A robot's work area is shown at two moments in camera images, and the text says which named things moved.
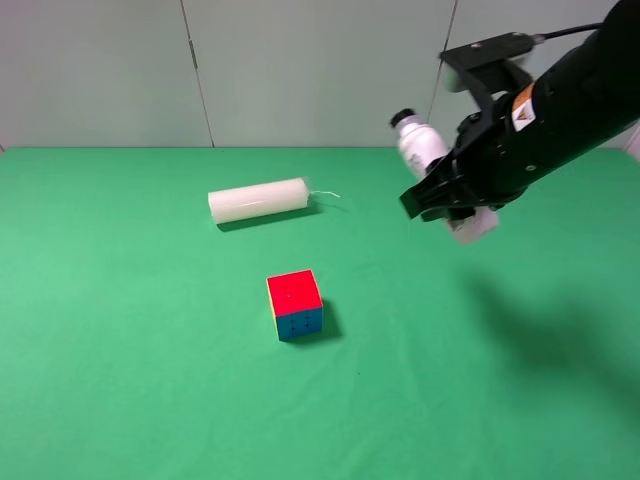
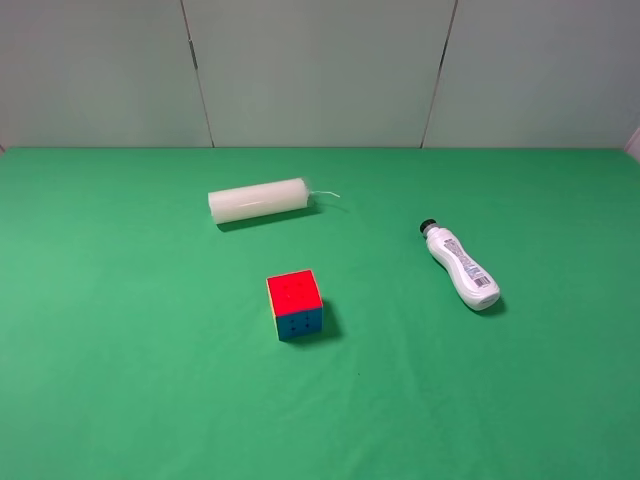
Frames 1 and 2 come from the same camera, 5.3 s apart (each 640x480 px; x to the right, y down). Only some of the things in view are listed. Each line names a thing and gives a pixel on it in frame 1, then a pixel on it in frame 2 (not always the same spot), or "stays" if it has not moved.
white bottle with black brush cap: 421,145 → 475,286
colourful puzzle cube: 296,305 stays
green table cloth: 137,340 stays
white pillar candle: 249,202 stays
